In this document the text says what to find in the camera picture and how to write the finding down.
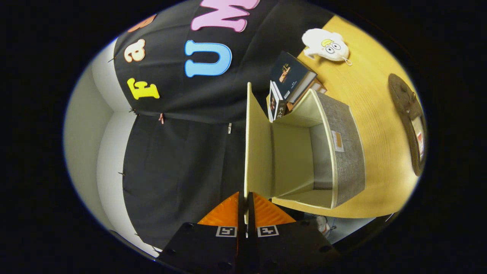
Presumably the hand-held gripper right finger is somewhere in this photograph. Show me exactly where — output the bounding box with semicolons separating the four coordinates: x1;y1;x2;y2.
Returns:
247;191;342;274

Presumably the white cartoon face plush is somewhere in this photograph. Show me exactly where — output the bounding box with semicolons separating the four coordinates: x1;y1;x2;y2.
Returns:
302;28;352;66

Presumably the brown hardcover book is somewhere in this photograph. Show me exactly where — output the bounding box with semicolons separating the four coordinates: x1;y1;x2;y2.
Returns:
291;84;328;112
287;78;324;109

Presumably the brown fuzzy shoe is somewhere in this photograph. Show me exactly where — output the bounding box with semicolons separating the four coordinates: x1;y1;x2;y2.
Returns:
388;73;427;177

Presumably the dark cover book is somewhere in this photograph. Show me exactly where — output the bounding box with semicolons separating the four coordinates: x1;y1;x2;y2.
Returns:
270;51;317;103

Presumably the small white object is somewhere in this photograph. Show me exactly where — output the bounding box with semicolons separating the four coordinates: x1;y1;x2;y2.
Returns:
315;215;338;234

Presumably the grey fabric storage box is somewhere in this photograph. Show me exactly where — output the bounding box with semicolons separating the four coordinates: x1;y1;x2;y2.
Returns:
243;82;366;225

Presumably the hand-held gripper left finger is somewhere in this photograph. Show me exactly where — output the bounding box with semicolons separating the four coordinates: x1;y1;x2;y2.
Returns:
158;191;246;274

